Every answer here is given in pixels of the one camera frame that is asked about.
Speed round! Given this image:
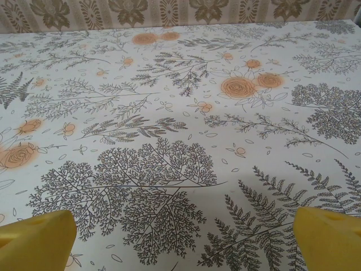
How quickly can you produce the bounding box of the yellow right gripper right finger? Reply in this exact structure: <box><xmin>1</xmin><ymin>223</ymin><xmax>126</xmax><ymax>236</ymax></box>
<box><xmin>294</xmin><ymin>207</ymin><xmax>361</xmax><ymax>271</ymax></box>

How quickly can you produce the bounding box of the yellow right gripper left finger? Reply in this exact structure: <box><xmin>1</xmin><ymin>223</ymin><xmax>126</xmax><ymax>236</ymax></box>
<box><xmin>0</xmin><ymin>210</ymin><xmax>77</xmax><ymax>271</ymax></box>

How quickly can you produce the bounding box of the floral patterned table cover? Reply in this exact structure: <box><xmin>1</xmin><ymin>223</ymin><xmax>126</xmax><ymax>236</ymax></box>
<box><xmin>0</xmin><ymin>19</ymin><xmax>361</xmax><ymax>271</ymax></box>

